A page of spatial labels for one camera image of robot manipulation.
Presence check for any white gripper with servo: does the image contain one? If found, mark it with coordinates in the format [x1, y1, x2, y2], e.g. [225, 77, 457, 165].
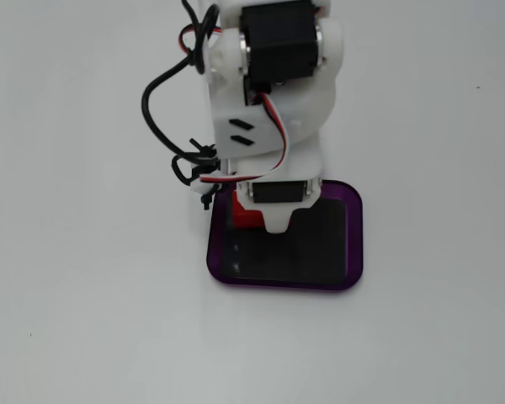
[234, 133, 323, 235]

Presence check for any red textured block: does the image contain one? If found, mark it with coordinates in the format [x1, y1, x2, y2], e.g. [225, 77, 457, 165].
[233, 189, 271, 231]

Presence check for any purple tray with black base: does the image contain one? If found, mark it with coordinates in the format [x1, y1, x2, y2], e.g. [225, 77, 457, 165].
[205, 179, 365, 294]

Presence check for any red white black servo wire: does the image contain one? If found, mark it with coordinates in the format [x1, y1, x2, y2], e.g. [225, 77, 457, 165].
[178, 24, 225, 55]
[192, 92, 290, 185]

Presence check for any black cable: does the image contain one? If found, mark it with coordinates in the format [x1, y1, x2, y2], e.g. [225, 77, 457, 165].
[141, 0, 222, 212]

